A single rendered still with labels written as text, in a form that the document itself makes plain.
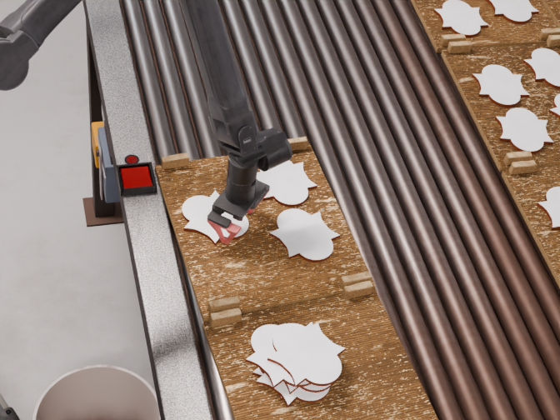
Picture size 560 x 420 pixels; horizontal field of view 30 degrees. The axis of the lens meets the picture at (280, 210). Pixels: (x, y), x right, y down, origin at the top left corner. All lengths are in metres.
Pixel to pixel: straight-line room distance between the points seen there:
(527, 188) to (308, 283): 0.57
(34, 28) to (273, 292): 0.69
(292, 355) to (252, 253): 0.29
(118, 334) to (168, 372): 1.18
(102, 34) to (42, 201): 0.99
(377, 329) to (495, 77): 0.84
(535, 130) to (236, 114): 0.83
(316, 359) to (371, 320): 0.18
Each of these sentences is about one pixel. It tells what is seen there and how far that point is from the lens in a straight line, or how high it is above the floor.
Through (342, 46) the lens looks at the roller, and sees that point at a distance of 2.62.
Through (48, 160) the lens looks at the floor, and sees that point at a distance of 3.57.
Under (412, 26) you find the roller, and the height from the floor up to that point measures 0.92.
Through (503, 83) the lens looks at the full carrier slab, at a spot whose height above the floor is 0.95.
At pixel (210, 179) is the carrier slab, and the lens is 2.21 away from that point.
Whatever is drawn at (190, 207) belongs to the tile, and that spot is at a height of 0.94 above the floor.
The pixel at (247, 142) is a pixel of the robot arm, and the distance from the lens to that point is 1.93.
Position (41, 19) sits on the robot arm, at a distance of 1.71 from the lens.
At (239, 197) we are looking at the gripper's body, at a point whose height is 1.06.
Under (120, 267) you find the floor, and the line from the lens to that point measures 3.25.
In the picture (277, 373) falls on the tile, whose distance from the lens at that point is 1.87.
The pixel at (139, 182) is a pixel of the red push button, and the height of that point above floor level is 0.93.
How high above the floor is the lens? 2.52
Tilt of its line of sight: 47 degrees down
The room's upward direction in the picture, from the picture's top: 9 degrees clockwise
